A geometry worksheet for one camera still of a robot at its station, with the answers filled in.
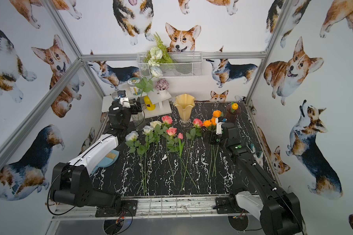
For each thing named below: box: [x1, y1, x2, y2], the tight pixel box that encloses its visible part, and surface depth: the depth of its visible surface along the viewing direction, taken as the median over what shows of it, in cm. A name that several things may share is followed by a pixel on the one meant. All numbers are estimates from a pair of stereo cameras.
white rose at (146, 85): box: [134, 65, 164, 97], surface depth 86 cm
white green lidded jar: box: [127, 76, 143, 96], surface depth 94 cm
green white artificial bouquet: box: [143, 31, 174, 67], surface depth 82 cm
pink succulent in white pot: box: [155, 78, 170, 96], surface depth 101 cm
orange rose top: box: [212, 109, 222, 118], surface depth 112 cm
